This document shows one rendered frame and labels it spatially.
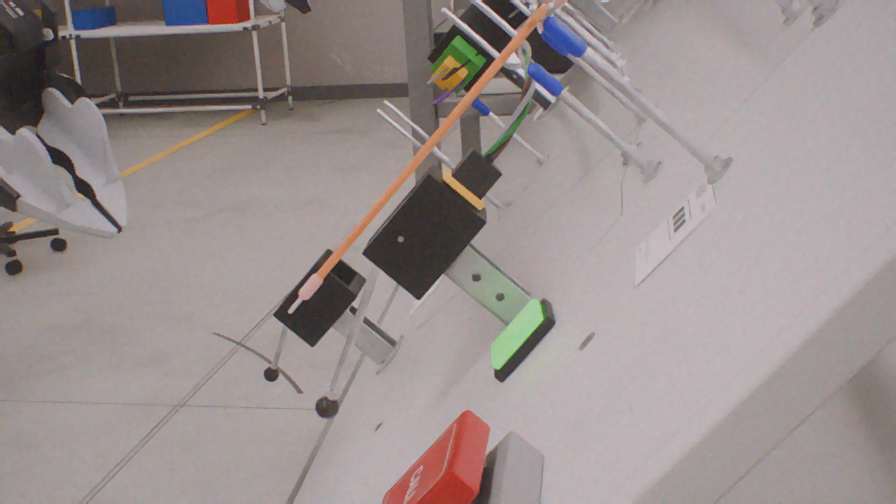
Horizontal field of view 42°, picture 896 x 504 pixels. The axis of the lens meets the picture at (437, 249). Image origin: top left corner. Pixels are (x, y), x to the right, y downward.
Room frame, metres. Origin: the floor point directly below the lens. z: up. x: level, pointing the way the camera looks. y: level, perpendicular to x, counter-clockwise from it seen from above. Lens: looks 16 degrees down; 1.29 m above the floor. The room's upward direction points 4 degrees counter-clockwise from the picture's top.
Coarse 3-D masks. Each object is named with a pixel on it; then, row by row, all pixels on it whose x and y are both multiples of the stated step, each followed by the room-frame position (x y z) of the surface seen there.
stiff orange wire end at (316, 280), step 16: (528, 32) 0.49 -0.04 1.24; (512, 48) 0.49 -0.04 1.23; (496, 64) 0.49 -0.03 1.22; (480, 80) 0.49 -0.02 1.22; (448, 128) 0.48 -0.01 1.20; (432, 144) 0.48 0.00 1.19; (416, 160) 0.48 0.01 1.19; (400, 176) 0.48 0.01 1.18; (384, 192) 0.48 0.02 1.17; (368, 224) 0.48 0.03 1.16; (352, 240) 0.48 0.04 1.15; (336, 256) 0.48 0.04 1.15; (320, 272) 0.48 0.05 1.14; (304, 288) 0.48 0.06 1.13
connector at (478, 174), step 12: (468, 156) 0.59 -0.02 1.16; (480, 156) 0.59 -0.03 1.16; (456, 168) 0.60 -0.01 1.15; (468, 168) 0.59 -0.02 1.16; (480, 168) 0.59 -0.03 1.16; (492, 168) 0.59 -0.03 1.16; (456, 180) 0.59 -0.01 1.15; (468, 180) 0.59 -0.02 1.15; (480, 180) 0.59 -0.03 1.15; (492, 180) 0.59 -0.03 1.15; (456, 192) 0.59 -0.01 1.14; (480, 192) 0.59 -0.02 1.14; (468, 204) 0.59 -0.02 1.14
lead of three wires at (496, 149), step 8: (520, 48) 0.68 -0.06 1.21; (520, 56) 0.67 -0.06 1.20; (528, 56) 0.66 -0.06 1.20; (528, 64) 0.65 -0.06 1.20; (528, 80) 0.63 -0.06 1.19; (528, 88) 0.63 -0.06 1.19; (528, 96) 0.62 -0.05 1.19; (520, 104) 0.61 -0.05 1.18; (528, 104) 0.62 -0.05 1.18; (520, 112) 0.61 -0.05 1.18; (512, 120) 0.61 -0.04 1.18; (520, 120) 0.61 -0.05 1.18; (504, 128) 0.61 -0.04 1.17; (512, 128) 0.61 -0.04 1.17; (504, 136) 0.60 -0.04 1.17; (512, 136) 0.61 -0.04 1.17; (496, 144) 0.60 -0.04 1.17; (504, 144) 0.61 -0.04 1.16; (488, 152) 0.60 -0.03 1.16; (496, 152) 0.60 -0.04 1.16
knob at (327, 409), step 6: (324, 396) 0.60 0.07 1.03; (318, 402) 0.59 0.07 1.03; (324, 402) 0.59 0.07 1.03; (330, 402) 0.59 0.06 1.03; (336, 402) 0.59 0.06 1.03; (318, 408) 0.59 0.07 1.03; (324, 408) 0.59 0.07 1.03; (330, 408) 0.59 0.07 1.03; (336, 408) 0.59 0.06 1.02; (318, 414) 0.59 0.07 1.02; (324, 414) 0.59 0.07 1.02; (330, 414) 0.59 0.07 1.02; (336, 414) 0.59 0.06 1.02
